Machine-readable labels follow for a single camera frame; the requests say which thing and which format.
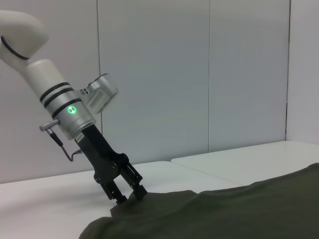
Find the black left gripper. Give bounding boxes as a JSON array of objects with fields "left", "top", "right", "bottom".
[{"left": 74, "top": 123, "right": 148, "bottom": 206}]

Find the dark green shirt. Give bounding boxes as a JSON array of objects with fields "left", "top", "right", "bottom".
[{"left": 79, "top": 163, "right": 319, "bottom": 239}]

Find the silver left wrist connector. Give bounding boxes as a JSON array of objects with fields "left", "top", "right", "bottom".
[{"left": 39, "top": 119, "right": 61, "bottom": 130}]

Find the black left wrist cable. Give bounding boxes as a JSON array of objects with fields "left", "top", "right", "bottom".
[{"left": 48, "top": 128, "right": 84, "bottom": 162}]

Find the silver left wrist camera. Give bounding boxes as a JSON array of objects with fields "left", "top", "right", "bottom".
[{"left": 79, "top": 73, "right": 119, "bottom": 115}]

